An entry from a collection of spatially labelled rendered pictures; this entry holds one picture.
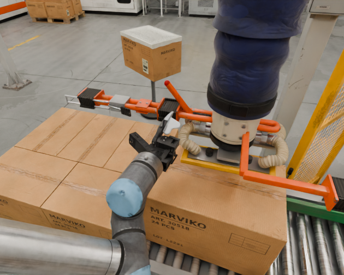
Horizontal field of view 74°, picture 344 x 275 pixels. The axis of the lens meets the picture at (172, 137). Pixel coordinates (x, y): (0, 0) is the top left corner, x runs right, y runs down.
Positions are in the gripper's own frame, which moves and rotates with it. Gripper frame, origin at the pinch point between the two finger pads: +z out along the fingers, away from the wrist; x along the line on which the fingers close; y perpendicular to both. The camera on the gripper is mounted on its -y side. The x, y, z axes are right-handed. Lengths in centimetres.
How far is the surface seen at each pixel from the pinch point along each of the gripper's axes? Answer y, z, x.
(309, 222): 81, 44, -65
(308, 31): 46, 105, 27
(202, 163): 15.6, -3.1, -8.2
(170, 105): -3.7, 8.7, 4.5
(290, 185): 40.7, -14.5, 4.8
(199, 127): 9.4, 8.6, -1.1
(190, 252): 21, -4, -65
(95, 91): -36.2, 6.0, 2.1
